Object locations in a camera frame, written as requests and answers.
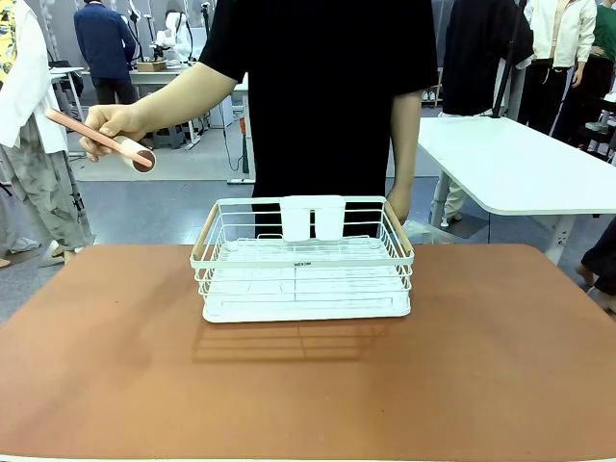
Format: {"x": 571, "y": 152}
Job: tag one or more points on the person's left hand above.
{"x": 398, "y": 202}

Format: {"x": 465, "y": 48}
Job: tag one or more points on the person's right hand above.
{"x": 115, "y": 120}

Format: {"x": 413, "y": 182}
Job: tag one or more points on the person's right forearm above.
{"x": 187, "y": 94}

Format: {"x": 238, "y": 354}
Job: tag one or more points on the person's left forearm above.
{"x": 403, "y": 144}

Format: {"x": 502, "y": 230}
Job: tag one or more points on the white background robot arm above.
{"x": 175, "y": 36}

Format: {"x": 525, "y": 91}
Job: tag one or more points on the clear plastic bag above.
{"x": 426, "y": 233}

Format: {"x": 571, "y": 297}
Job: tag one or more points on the white background workbench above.
{"x": 154, "y": 76}

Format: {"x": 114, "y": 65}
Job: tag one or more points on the grey step stool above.
{"x": 174, "y": 137}

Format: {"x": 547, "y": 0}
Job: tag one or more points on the brown cardboard box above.
{"x": 151, "y": 66}

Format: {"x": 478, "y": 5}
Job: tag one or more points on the small white desk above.
{"x": 65, "y": 72}

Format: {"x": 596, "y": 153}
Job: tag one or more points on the bystander in navy jacket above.
{"x": 106, "y": 43}

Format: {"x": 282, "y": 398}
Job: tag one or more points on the bystander in white jacket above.
{"x": 29, "y": 96}

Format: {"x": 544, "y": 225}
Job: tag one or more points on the white plastic cutlery holder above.
{"x": 296, "y": 221}

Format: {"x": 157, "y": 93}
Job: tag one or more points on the shoe rack with shoes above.
{"x": 431, "y": 95}

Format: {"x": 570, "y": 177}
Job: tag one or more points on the white side table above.
{"x": 510, "y": 163}

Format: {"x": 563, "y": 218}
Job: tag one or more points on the person's black t-shirt torso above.
{"x": 317, "y": 96}

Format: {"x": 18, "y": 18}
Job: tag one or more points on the bystander in black shirt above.
{"x": 476, "y": 53}

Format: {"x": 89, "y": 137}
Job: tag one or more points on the black stand pole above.
{"x": 506, "y": 62}

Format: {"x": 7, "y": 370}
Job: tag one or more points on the seated bystander's dark leg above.
{"x": 601, "y": 260}

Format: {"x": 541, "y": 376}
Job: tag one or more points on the bystander in cream jacket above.
{"x": 558, "y": 33}

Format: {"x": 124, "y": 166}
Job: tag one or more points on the bystander in green shirt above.
{"x": 604, "y": 38}

